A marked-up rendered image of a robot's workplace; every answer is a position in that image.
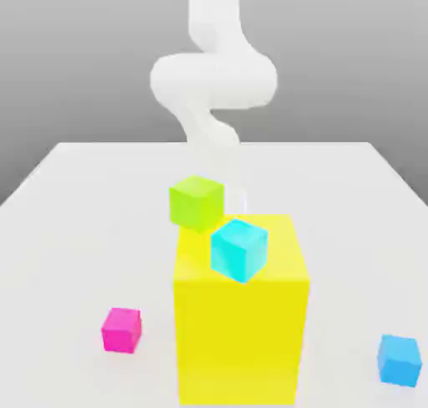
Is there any large yellow box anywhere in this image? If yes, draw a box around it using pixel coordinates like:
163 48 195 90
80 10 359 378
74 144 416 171
172 213 311 407

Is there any small magenta cube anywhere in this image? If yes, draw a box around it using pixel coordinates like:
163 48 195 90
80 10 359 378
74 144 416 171
100 307 143 354

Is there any small blue cube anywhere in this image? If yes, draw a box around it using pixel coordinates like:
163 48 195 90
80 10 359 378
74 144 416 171
376 334 423 389

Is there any small lime green cube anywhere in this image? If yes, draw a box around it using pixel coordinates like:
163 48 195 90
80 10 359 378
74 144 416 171
168 175 226 234

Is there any small cyan cube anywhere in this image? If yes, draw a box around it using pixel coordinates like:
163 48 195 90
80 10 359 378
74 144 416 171
210 217 269 284

